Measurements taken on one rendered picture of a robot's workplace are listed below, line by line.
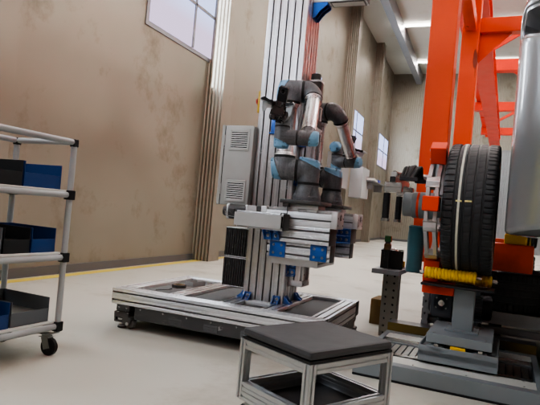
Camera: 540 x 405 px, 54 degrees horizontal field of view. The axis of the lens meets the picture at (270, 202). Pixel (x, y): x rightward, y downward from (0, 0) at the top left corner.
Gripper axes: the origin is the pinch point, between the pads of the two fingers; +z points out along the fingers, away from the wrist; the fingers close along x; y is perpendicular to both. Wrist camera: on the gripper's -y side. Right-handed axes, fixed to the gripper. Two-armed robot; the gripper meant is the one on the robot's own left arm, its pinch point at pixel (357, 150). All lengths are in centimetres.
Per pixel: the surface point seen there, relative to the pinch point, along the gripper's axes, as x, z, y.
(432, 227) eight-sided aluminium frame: 97, -94, 37
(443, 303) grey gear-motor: 95, -43, 80
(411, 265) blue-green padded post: 80, -63, 62
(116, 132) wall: -279, 1, 20
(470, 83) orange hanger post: 16, 164, -90
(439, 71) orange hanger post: 57, -26, -54
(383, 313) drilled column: 52, -18, 103
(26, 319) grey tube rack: -29, -216, 111
